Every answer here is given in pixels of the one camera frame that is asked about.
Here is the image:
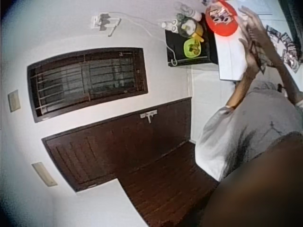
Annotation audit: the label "dark framed barred window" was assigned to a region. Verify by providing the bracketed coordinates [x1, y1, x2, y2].
[26, 47, 149, 123]

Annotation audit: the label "white cable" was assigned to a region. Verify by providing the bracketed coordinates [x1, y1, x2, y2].
[111, 10, 178, 67]

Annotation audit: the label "white door latch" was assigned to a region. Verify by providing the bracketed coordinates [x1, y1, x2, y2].
[139, 109, 158, 124]

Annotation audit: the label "red round printed plate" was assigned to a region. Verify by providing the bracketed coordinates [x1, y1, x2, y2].
[205, 0, 240, 38]

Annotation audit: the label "white wall socket with plugs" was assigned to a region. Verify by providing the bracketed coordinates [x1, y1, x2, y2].
[90, 13, 122, 37]

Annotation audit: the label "black and white printed packet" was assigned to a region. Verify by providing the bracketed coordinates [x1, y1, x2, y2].
[265, 24, 303, 74]

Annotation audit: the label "white flat board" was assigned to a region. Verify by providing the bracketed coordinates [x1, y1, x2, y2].
[214, 10, 253, 82]

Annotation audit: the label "black shelf box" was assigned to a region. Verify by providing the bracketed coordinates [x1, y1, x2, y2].
[164, 13, 220, 68]

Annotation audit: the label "person's right hand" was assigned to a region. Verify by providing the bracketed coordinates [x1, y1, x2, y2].
[238, 6, 266, 38]

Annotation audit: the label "dark patterned cloth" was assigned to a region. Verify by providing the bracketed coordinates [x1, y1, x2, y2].
[246, 23, 269, 72]

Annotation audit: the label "beige wall switch plate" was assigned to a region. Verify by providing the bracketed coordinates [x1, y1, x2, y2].
[31, 162, 58, 188]
[7, 89, 21, 113]

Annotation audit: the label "green plastic bowl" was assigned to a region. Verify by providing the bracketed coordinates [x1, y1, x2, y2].
[183, 37, 203, 59]

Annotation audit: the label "dark brown wooden door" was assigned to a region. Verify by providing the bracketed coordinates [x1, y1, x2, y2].
[41, 96, 220, 227]

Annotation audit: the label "person's left hand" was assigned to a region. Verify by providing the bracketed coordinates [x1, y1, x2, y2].
[238, 36, 261, 73]

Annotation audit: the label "clear plastic bottles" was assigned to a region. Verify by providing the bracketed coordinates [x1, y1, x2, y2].
[174, 0, 203, 20]

